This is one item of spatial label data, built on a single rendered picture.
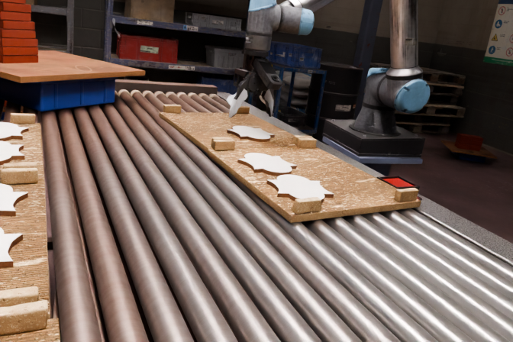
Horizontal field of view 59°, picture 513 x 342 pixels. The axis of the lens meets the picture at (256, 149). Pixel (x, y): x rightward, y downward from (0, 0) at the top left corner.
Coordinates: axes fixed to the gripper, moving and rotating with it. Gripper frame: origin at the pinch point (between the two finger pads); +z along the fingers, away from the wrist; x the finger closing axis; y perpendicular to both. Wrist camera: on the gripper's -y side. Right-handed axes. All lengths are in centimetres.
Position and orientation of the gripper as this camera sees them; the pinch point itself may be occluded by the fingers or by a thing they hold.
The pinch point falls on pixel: (252, 118)
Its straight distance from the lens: 136.9
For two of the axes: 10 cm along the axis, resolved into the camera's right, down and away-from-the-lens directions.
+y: -5.7, -3.0, 7.6
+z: -1.3, 9.5, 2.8
